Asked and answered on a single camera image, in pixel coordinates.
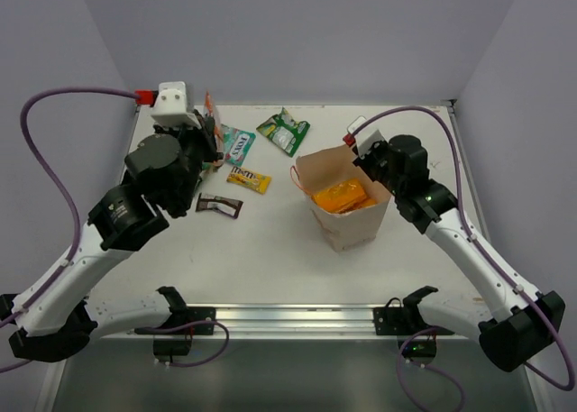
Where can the aluminium front rail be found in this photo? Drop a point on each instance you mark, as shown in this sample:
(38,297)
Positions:
(293,319)

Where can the orange fox's candy bag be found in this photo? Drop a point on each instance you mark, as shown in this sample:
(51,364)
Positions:
(212,114)

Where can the brown chocolate bar wrapper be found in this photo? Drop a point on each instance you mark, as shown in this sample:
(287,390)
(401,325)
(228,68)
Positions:
(222,205)

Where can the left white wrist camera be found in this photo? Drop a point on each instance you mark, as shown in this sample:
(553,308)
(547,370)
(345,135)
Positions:
(169,104)

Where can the yellow m&m's packet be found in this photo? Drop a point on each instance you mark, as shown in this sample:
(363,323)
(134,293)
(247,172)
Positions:
(249,179)

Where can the green snack pouch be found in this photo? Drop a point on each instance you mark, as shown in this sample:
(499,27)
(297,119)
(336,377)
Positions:
(284,131)
(207,170)

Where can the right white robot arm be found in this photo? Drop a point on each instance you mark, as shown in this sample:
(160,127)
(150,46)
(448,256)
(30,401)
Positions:
(515,320)

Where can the beige paper bag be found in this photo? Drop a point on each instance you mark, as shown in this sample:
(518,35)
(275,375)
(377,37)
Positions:
(323,169)

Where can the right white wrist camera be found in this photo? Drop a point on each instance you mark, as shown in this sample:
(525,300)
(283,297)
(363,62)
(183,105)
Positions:
(361,143)

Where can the teal fox's candy bag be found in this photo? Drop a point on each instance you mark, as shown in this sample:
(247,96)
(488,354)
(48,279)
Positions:
(237,144)

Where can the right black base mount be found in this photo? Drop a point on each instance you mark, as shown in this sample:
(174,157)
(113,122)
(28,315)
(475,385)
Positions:
(416,342)

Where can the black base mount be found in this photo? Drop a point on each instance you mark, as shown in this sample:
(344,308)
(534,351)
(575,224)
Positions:
(416,342)
(180,335)

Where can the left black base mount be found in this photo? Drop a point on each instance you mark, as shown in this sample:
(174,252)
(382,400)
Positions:
(180,335)

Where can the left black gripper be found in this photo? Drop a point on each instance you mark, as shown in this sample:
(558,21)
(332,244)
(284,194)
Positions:
(207,132)

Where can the orange snack bag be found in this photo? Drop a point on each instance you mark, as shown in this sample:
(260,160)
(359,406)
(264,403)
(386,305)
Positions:
(336,197)
(366,202)

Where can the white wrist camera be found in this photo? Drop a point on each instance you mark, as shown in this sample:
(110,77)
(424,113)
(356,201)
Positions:
(361,143)
(169,104)

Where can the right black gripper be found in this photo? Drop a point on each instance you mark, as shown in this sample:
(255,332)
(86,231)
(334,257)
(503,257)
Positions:
(363,161)

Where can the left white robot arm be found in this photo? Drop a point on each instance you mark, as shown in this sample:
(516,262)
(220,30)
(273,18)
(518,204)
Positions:
(55,318)

